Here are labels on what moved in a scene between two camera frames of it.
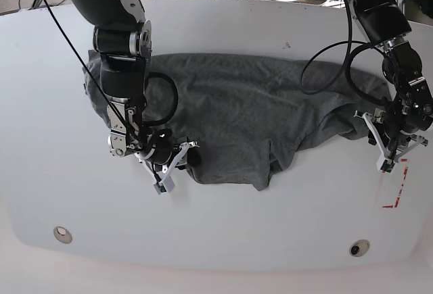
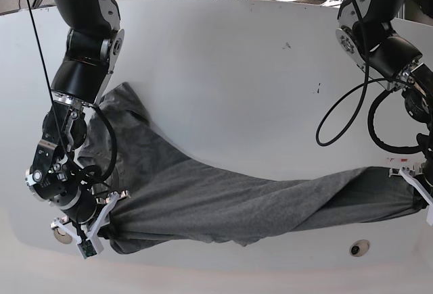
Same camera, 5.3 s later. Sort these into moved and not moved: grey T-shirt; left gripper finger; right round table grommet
Moved: left gripper finger; grey T-shirt
Not moved: right round table grommet
